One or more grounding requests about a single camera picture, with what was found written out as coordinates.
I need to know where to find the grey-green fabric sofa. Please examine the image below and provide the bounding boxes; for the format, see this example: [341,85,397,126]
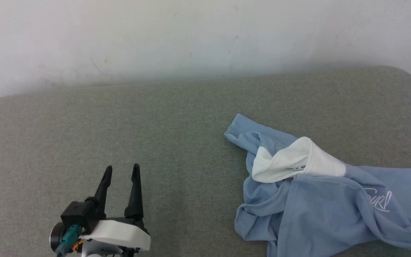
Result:
[0,65,411,257]

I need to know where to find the light blue shirt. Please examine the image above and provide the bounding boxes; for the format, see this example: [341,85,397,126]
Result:
[224,114,411,257]

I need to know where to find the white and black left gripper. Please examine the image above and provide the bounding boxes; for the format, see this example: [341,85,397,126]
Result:
[80,163,152,257]

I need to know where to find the teal cable connector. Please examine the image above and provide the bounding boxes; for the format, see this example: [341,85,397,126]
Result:
[56,225,85,257]

